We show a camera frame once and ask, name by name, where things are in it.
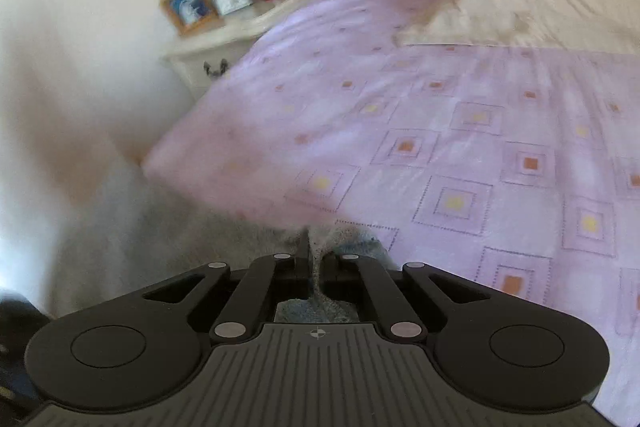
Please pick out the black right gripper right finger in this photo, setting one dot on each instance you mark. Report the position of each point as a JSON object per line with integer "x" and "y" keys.
{"x": 369, "y": 287}

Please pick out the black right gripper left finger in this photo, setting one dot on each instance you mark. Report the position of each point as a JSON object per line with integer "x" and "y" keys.
{"x": 268, "y": 281}

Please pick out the grey knit pants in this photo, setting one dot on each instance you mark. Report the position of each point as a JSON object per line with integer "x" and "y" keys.
{"x": 134, "y": 232}

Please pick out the pink patterned bed sheet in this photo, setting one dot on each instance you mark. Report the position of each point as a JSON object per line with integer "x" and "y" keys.
{"x": 515, "y": 168}

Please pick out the cream bedside table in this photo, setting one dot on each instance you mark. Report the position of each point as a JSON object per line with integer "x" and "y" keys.
{"x": 231, "y": 39}

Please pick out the black drawer handle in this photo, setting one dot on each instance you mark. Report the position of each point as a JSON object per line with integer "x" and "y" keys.
{"x": 218, "y": 71}

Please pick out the wooden picture frame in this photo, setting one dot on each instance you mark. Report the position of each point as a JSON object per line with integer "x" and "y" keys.
{"x": 190, "y": 16}

